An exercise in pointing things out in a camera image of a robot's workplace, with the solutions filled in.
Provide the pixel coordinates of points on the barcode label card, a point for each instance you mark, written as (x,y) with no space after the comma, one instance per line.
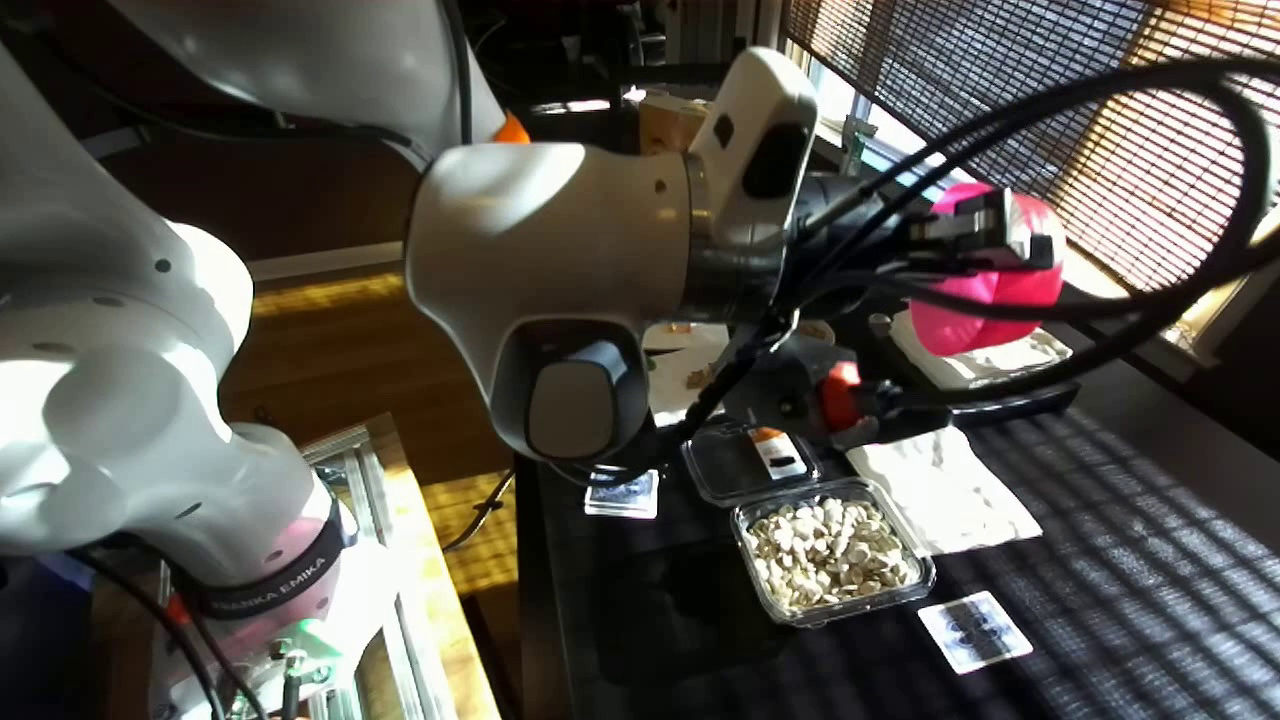
(979,632)

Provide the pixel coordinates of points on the pumpkin seeds pile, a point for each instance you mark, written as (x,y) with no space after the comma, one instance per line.
(827,555)

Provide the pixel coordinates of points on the white napkin stack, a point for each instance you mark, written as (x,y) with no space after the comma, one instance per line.
(1014,358)

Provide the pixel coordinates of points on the flat white napkin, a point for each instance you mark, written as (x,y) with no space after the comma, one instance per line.
(940,486)

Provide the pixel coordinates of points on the clear glass seed container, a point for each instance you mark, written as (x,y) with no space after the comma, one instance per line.
(921,573)

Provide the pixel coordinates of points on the white napkin under brown snacks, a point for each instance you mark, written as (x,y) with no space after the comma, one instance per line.
(680,364)

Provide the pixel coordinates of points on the black tray under napkins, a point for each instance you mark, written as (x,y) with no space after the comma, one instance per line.
(1024,398)

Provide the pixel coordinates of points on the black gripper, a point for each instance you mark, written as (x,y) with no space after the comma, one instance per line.
(883,240)

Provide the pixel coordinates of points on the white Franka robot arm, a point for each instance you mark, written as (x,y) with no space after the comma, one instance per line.
(561,252)

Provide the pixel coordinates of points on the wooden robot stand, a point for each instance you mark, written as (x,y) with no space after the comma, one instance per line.
(443,600)

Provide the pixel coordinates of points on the pink plastic bowl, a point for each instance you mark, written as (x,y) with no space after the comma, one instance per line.
(987,301)

